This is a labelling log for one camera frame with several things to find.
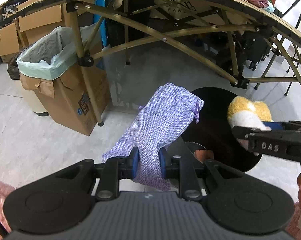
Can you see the purple woven drawstring pouch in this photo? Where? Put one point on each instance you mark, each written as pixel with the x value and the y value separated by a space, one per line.
pixel 159 123

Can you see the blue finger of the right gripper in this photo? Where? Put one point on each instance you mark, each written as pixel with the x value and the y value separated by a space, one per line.
pixel 274 125
pixel 270 142

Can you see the tan folding slat table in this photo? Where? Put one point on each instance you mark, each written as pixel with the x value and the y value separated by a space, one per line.
pixel 167 20

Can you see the cardboard box with green liner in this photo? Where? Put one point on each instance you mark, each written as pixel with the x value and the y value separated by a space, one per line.
pixel 50 69

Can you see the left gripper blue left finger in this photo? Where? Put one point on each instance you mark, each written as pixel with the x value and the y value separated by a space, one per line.
pixel 112 171

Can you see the black round trash bin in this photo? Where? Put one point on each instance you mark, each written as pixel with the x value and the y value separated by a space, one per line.
pixel 214 133

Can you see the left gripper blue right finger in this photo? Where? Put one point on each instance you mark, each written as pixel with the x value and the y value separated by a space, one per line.
pixel 180 168

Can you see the white and yellow plush toy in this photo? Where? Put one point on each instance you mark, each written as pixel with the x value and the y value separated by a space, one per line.
pixel 245 113

